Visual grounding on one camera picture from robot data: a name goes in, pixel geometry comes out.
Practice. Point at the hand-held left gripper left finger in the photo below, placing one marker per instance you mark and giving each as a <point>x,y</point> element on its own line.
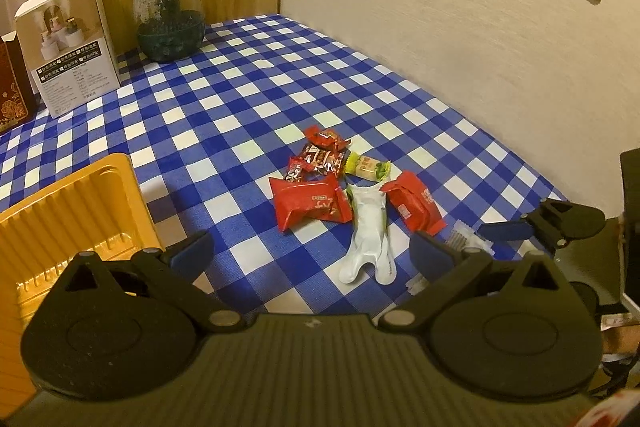
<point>192,253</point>

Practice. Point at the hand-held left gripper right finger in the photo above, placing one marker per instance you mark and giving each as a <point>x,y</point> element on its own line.
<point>431,257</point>

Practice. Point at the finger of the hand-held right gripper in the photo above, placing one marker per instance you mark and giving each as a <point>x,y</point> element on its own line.
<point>505,232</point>

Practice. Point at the clear candy packet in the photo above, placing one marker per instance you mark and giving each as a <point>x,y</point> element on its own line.
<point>470,241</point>

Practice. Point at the red white-label snack packet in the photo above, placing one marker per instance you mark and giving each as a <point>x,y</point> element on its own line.
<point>412,202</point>

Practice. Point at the white green snack wrapper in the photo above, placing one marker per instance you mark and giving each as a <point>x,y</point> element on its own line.
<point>367,232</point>

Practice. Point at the yellow green candy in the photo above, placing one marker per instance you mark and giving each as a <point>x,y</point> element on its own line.
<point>367,166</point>

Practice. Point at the yellow plastic tray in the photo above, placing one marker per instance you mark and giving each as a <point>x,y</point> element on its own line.
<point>75,207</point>

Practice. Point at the large red snack packet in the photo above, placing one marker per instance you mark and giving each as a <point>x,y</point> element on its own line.
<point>310,202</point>

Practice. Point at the small red candy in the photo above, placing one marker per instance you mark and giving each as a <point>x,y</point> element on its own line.
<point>296,169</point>

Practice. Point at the brown cardboard box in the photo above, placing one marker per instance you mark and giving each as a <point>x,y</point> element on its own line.
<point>620,332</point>

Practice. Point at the dark red snack packet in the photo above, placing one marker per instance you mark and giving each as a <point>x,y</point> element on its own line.
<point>322,159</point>

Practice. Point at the blue white checkered tablecloth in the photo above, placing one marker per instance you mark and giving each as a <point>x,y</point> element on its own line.
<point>210,107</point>

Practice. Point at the bright red candy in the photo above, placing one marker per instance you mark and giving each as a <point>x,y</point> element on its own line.
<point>327,139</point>

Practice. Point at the red white object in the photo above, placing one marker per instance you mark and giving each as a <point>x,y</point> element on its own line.
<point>615,409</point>

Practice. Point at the green glass jar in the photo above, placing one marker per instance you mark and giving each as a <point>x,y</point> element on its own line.
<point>167,17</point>

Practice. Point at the white product box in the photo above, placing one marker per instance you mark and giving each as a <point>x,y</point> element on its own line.
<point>70,47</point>

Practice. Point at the dark red patterned box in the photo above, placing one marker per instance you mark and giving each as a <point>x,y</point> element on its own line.
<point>15,87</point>

